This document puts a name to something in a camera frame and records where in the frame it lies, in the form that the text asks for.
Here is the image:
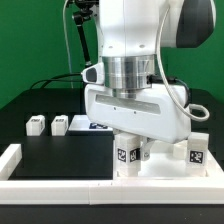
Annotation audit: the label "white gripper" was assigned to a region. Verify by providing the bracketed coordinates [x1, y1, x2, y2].
[85, 84, 191, 160]

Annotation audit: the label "white square table top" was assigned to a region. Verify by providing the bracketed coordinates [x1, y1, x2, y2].
[114, 139, 218, 178]

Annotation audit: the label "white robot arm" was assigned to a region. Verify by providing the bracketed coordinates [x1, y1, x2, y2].
[82, 0, 216, 161]

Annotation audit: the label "white U-shaped obstacle fence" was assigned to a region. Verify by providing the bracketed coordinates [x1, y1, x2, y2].
[0, 144, 224, 205]

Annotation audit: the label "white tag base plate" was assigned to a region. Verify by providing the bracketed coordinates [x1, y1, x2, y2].
[69, 115, 111, 131]

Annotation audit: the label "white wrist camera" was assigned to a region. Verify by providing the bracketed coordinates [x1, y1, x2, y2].
[82, 62, 105, 85]

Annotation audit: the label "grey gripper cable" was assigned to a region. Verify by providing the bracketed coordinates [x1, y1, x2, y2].
[156, 6, 211, 123]

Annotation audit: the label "black cables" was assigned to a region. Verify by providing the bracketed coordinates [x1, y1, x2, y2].
[29, 73, 86, 90]

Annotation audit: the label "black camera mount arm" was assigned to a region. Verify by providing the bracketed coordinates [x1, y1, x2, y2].
[72, 0, 99, 68]

